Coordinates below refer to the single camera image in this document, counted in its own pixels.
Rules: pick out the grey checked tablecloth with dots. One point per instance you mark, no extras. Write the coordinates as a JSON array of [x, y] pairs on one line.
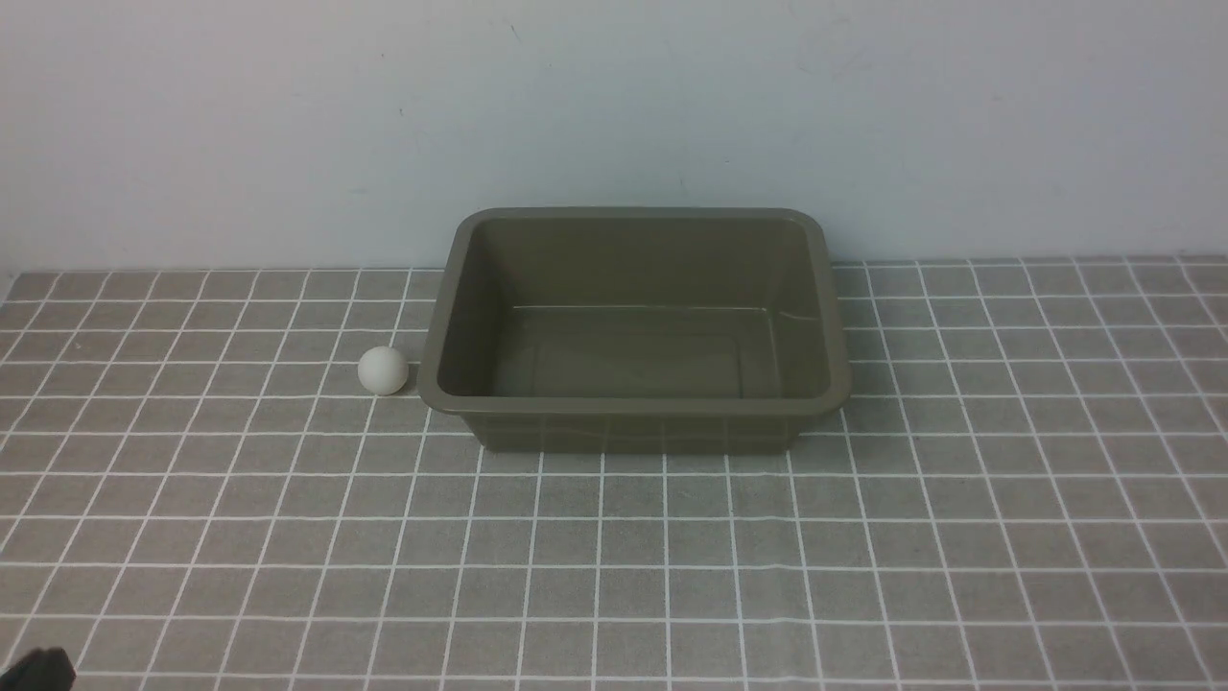
[[1026, 491]]

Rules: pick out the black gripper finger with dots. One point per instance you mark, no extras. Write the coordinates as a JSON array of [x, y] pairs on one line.
[[41, 669]]

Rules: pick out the white table-tennis ball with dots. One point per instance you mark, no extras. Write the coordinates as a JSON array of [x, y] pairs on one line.
[[383, 371]]

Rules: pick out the olive green plastic bin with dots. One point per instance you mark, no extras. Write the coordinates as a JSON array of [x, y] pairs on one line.
[[637, 331]]

